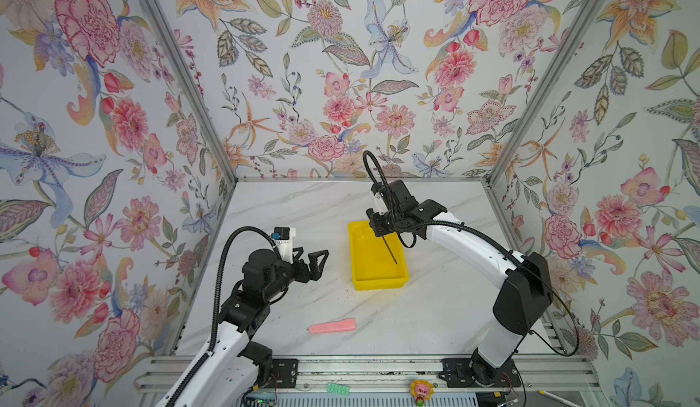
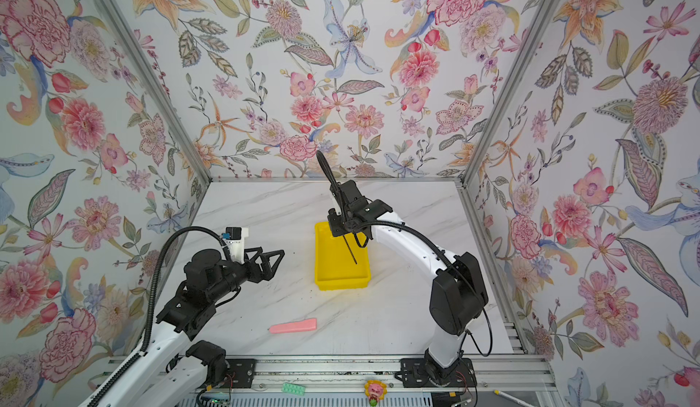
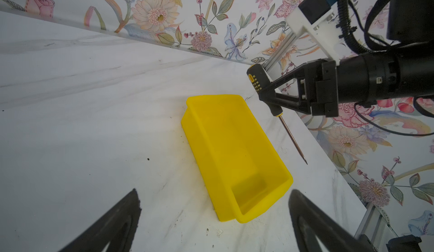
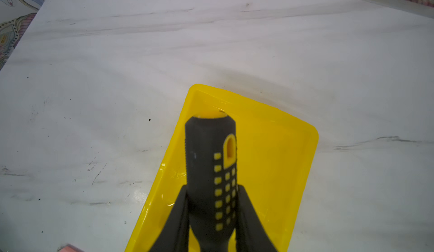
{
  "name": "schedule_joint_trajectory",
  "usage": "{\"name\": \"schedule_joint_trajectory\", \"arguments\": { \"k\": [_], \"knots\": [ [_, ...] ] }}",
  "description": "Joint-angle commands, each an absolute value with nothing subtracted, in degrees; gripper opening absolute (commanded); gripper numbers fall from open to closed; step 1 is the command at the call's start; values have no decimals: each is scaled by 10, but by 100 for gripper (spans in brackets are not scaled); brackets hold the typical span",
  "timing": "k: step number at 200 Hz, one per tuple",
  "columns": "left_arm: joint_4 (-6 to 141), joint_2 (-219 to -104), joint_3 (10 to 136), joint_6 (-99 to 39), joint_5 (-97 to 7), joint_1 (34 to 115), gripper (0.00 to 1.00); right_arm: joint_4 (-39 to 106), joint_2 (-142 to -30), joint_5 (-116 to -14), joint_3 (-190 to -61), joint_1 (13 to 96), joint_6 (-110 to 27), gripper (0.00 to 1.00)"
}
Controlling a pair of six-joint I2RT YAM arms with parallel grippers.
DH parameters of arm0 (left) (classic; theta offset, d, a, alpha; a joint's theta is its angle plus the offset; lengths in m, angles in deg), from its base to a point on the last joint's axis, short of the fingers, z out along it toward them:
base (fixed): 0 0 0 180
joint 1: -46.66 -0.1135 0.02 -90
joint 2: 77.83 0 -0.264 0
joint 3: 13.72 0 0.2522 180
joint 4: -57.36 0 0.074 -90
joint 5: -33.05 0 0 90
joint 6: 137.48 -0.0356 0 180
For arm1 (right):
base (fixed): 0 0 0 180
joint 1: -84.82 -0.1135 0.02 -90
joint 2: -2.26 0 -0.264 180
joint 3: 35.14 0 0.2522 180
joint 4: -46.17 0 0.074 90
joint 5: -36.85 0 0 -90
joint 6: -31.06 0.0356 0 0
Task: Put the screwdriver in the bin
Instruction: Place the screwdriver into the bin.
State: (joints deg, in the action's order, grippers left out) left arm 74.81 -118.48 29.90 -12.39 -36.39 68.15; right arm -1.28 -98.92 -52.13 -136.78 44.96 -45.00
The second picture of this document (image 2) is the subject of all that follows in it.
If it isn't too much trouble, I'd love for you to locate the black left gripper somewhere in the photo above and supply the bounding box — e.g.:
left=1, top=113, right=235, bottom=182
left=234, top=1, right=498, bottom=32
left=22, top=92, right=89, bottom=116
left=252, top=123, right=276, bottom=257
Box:
left=207, top=248, right=285, bottom=304

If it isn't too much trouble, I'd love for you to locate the green toy brick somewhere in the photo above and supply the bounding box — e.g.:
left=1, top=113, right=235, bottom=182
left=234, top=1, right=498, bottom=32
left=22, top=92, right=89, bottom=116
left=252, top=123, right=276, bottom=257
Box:
left=282, top=383, right=306, bottom=396

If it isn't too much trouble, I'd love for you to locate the aluminium right corner post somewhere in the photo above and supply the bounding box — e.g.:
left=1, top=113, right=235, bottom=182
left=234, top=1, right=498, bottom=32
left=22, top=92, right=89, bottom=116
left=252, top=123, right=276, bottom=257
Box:
left=460, top=0, right=575, bottom=186

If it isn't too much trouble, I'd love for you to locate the yellow plastic bin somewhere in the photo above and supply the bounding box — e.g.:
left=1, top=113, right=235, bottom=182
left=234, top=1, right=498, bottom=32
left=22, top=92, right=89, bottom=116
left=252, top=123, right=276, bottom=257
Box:
left=315, top=222, right=372, bottom=291

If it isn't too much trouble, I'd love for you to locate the small colourful toy figure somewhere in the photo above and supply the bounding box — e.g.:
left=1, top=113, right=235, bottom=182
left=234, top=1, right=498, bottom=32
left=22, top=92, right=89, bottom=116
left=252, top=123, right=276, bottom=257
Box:
left=365, top=380, right=388, bottom=407

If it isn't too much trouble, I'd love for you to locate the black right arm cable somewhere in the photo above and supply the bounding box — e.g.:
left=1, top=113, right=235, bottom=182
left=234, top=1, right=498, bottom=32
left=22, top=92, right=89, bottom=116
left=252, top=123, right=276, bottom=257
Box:
left=353, top=219, right=494, bottom=358

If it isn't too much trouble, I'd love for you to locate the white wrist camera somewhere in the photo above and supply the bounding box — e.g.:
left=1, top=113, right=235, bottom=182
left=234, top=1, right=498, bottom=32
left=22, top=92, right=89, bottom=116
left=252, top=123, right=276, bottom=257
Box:
left=222, top=226, right=249, bottom=264

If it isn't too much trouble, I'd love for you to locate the white pen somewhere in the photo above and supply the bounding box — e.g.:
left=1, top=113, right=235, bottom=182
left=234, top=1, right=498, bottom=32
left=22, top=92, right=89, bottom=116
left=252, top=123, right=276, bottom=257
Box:
left=493, top=390, right=535, bottom=407

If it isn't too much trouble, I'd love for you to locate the aluminium corner post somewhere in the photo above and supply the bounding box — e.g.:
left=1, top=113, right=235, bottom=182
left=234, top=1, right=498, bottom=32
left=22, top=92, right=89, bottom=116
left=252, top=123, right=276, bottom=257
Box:
left=75, top=0, right=213, bottom=185
left=460, top=0, right=575, bottom=186

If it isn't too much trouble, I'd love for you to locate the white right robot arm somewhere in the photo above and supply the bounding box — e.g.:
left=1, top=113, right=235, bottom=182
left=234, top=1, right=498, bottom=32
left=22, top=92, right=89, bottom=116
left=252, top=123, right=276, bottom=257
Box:
left=248, top=182, right=439, bottom=355

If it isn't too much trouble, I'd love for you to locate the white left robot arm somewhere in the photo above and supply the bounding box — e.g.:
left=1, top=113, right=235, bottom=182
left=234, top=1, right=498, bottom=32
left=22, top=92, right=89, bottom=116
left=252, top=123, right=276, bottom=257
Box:
left=82, top=248, right=285, bottom=406

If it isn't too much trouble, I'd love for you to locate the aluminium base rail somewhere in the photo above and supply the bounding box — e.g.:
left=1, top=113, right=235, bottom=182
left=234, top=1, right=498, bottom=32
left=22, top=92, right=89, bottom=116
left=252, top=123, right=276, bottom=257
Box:
left=102, top=354, right=556, bottom=406

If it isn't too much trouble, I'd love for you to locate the black corrugated cable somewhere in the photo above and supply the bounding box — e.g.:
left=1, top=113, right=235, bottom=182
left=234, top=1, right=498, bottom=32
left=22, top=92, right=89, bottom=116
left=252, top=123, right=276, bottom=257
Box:
left=86, top=225, right=231, bottom=407

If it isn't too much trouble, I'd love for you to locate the pink eraser block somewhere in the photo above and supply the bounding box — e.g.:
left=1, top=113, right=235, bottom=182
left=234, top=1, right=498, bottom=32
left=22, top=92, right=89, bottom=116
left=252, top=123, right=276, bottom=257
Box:
left=269, top=318, right=317, bottom=334

